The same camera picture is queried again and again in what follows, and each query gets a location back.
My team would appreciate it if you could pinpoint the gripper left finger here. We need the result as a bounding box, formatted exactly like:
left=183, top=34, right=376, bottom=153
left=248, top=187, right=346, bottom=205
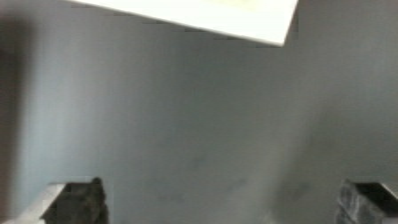
left=40, top=177, right=108, bottom=224

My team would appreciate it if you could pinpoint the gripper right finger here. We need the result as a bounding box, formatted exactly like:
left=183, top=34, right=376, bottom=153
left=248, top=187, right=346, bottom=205
left=335, top=180, right=398, bottom=224

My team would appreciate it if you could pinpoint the white drawer box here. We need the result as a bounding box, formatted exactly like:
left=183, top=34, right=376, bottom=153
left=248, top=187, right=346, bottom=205
left=67, top=0, right=298, bottom=47

